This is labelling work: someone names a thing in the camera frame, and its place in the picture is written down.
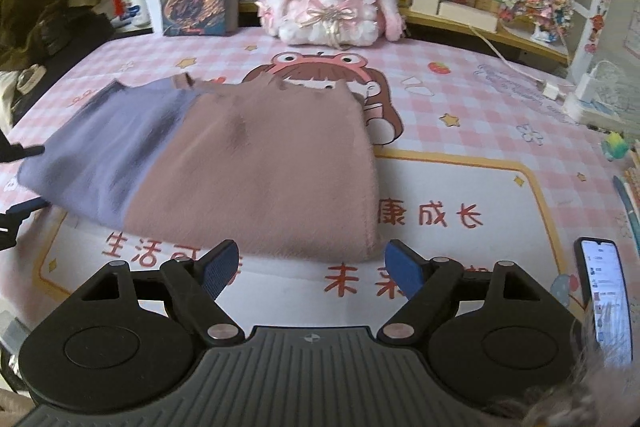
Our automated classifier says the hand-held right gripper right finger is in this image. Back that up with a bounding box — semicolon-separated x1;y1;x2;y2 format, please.
377;238;549;348

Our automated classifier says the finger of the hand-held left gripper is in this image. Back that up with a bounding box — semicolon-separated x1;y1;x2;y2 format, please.
0;127;47;166
0;198;50;253

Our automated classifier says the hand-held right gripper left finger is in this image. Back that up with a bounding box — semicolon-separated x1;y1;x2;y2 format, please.
72;238;246;348

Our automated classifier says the purple and brown knit sweater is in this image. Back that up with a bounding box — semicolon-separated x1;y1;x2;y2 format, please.
17;74;384;264

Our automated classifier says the pink checked cartoon desk mat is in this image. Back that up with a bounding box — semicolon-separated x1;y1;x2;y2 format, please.
0;27;640;358

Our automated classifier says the olive green bag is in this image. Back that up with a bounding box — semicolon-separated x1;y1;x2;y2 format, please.
0;0;117;74

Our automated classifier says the white can with green lid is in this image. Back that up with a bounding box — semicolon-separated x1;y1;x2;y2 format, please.
119;0;152;28

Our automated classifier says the black smartphone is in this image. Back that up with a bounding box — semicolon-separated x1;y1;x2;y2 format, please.
573;236;634;369

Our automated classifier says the green and yellow small toy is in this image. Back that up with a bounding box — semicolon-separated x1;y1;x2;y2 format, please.
599;131;632;161

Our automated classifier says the white power strip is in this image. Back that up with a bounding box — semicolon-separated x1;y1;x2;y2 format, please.
561;98;627;126

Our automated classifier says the flat white box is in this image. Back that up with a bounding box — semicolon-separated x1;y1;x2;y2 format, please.
437;0;499;34

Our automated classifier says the white charger adapter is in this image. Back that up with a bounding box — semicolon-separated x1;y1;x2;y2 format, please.
574;61;609;104

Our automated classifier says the pink paper flower ornament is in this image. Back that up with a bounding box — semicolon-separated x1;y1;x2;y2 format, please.
496;0;577;44

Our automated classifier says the reindeer sticker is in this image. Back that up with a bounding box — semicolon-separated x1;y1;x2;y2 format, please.
586;3;609;56

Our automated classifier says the white charging cable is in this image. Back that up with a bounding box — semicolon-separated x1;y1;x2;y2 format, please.
469;26;549;91

